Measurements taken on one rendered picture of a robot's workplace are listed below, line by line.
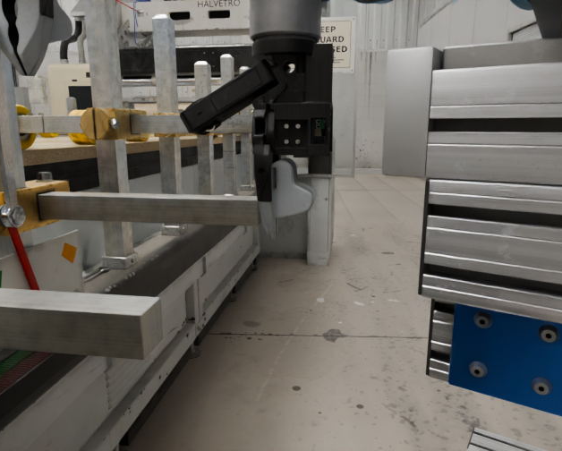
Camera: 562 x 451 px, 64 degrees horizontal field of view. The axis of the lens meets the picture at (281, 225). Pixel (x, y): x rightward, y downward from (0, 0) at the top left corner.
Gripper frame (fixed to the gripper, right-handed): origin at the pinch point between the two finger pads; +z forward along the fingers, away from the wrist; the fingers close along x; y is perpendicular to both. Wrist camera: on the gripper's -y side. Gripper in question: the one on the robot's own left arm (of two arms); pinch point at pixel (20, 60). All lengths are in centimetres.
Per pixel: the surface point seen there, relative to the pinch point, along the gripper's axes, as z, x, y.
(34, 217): 16.8, 7.6, 8.8
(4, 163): 9.5, 4.6, 1.8
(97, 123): 6.1, 10.0, 28.0
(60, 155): 13, 28, 44
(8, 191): 12.5, 5.4, 2.8
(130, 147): 13, 29, 74
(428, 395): 102, -60, 111
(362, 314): 104, -38, 179
